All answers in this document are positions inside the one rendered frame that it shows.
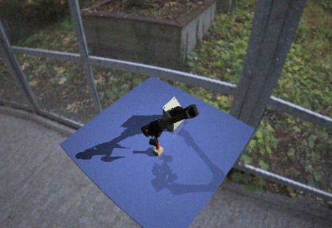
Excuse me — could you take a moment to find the brown square block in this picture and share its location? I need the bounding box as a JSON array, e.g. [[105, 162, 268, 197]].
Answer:
[[152, 146, 163, 156]]

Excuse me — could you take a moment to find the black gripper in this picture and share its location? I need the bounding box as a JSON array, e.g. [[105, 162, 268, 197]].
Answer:
[[149, 132, 162, 146]]

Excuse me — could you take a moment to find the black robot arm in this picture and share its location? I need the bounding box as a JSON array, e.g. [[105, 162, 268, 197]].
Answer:
[[141, 104, 199, 138]]

